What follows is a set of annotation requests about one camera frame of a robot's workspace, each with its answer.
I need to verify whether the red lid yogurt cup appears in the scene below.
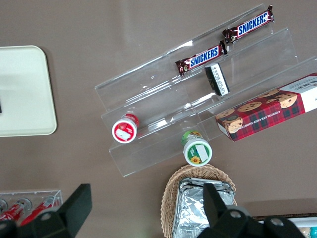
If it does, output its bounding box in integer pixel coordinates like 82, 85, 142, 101
111, 113, 140, 144

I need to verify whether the Snickers chocolate bar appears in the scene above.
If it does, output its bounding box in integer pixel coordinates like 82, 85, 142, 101
175, 41, 228, 76
222, 4, 275, 45

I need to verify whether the small black white carton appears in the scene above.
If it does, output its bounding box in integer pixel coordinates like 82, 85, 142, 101
204, 62, 230, 97

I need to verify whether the green lid yogurt cup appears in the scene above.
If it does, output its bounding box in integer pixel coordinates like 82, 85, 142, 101
180, 130, 213, 167

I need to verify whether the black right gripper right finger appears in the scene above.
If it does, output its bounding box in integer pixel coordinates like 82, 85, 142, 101
198, 182, 261, 238

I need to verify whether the cream plastic serving tray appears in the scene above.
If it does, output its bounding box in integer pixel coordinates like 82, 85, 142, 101
0, 45, 57, 137

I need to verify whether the clear acrylic bottle rack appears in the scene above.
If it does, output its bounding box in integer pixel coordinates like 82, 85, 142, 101
0, 189, 63, 224

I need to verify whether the aluminium foil tray stack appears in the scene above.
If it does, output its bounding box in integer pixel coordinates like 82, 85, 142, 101
172, 177, 236, 238

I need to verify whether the white rectangular snack bin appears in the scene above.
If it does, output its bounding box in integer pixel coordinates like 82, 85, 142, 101
257, 217, 317, 238

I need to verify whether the clear acrylic tiered stand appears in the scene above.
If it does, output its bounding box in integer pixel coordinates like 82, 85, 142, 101
94, 2, 317, 178

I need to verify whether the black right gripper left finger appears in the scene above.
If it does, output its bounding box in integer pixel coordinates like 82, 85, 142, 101
14, 183, 93, 238

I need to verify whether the light wicker oval basket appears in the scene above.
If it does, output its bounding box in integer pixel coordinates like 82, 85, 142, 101
160, 164, 238, 238

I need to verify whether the red tartan cookie box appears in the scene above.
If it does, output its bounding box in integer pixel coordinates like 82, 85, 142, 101
214, 73, 317, 142

